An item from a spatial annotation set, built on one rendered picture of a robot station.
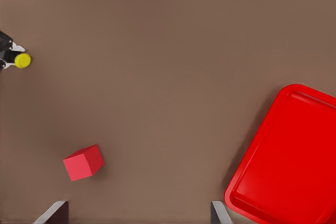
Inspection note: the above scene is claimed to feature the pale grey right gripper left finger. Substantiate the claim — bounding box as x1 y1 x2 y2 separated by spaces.
32 200 70 224

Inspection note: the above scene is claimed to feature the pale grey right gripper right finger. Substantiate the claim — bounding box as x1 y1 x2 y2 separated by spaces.
211 200 234 224

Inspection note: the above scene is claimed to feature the red cube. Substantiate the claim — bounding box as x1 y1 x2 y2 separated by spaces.
62 144 106 182

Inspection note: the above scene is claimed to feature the red plastic tray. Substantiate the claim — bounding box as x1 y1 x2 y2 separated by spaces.
223 83 336 224

